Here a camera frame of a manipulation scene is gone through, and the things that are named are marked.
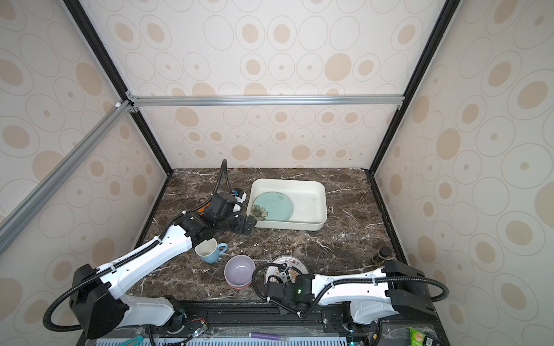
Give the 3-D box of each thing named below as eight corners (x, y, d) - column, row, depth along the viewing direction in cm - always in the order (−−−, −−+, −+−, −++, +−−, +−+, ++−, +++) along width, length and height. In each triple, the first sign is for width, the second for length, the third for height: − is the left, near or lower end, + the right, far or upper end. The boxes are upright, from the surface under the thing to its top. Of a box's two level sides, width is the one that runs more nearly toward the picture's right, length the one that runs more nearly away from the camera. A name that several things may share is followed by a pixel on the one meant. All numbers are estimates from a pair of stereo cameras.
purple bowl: (226, 290, 82) (221, 284, 76) (230, 263, 89) (226, 254, 82) (253, 290, 82) (251, 284, 76) (255, 263, 89) (254, 254, 82)
